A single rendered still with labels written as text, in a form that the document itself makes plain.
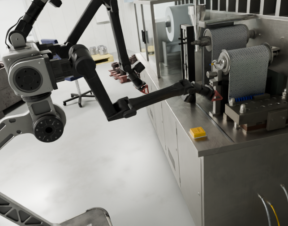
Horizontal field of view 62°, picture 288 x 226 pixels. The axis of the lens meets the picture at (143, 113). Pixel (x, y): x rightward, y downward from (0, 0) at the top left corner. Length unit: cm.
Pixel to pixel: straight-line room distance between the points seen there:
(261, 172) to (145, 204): 110
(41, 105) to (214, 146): 90
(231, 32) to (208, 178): 92
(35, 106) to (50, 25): 690
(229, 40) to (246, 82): 31
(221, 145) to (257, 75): 49
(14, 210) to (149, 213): 106
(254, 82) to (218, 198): 72
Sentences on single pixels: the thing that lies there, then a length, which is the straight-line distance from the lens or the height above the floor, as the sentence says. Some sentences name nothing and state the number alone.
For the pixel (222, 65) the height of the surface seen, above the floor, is 124.
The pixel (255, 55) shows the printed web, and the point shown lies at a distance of 153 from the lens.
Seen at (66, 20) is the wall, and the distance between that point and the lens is 813.
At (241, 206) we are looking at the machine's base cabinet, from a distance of 170.
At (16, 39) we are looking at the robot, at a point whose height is 156.
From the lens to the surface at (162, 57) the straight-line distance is 239.
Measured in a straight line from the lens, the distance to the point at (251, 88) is 158.
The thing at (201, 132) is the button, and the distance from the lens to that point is 140.
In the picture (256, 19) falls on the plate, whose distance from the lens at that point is 183.
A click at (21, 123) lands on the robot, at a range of 135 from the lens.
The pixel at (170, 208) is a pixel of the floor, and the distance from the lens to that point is 221.
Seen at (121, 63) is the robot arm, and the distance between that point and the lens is 157.
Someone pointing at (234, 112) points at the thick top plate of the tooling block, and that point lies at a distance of 140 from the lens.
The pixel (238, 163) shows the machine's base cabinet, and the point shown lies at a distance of 145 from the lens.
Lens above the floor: 166
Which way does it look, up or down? 26 degrees down
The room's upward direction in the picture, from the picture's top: 8 degrees counter-clockwise
